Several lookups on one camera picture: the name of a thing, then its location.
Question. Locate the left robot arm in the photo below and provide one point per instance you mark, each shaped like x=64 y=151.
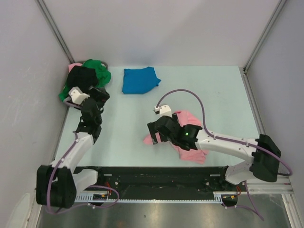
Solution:
x=56 y=184

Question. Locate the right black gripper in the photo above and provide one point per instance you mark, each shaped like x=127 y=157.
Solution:
x=153 y=131

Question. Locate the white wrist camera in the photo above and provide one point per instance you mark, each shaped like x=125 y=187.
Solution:
x=163 y=110
x=77 y=96

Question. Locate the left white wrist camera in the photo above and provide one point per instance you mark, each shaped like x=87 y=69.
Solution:
x=77 y=96

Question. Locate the green t-shirt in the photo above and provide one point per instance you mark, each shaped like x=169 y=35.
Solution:
x=103 y=75

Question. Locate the grey laundry basket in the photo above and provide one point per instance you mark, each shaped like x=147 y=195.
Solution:
x=105 y=65

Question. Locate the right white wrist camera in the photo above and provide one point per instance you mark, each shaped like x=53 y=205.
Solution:
x=163 y=110

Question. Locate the left aluminium corner post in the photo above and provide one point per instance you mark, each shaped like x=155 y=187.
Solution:
x=54 y=28

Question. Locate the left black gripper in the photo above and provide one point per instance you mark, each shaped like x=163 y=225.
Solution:
x=102 y=96

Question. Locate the folded blue t-shirt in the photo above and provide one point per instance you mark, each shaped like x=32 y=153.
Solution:
x=139 y=81

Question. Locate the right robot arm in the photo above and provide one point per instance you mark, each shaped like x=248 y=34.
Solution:
x=260 y=157

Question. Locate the aluminium frame rail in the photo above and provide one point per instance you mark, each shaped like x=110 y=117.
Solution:
x=281 y=186

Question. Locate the right aluminium corner post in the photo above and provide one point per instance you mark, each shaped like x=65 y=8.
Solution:
x=265 y=33

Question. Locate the pink t-shirt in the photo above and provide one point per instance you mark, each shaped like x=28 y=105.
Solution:
x=192 y=154
x=71 y=66

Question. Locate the black t-shirt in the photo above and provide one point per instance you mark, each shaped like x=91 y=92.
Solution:
x=82 y=77

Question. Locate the aluminium corner post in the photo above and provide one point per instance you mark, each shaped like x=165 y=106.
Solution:
x=54 y=28
x=265 y=33

